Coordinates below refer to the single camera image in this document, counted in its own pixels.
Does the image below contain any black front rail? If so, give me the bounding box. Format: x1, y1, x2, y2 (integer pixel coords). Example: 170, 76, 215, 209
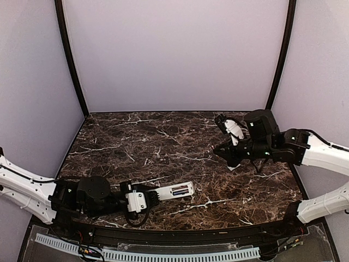
29, 211, 328, 252

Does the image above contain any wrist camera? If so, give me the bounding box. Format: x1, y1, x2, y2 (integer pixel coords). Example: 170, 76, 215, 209
214, 114, 244, 146
125, 191, 148, 213

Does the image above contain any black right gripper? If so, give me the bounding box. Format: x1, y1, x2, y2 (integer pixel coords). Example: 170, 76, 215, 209
214, 135, 274, 167

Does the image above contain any black right corner post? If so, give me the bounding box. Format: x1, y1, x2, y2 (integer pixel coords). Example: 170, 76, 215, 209
265, 0, 297, 110

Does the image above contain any white battery cover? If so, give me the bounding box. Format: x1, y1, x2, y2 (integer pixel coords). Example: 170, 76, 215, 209
227, 164, 240, 171

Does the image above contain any blue AAA battery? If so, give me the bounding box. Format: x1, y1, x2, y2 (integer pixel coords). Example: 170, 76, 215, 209
172, 190, 189, 196

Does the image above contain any white remote control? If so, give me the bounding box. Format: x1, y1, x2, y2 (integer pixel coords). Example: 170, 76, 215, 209
155, 181, 195, 201

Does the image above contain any black corner post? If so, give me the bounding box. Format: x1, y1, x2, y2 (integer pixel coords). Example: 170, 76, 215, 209
265, 0, 297, 110
54, 0, 89, 118

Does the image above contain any white slotted cable duct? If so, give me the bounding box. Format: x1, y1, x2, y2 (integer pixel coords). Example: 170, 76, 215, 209
35, 233, 260, 261

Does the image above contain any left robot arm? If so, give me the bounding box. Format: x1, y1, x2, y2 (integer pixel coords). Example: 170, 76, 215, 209
1, 155, 160, 238

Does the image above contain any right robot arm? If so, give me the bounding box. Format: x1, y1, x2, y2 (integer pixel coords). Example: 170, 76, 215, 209
213, 109, 348, 237

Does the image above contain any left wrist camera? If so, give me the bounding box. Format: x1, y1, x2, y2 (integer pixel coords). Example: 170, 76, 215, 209
125, 191, 148, 213

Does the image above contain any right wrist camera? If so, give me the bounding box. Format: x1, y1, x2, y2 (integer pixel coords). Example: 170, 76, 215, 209
214, 114, 244, 146

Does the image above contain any black left corner post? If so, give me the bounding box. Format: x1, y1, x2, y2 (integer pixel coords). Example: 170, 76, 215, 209
54, 0, 89, 118

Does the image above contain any orange AAA battery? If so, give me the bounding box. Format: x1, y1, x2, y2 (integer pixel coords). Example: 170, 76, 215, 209
172, 186, 188, 191

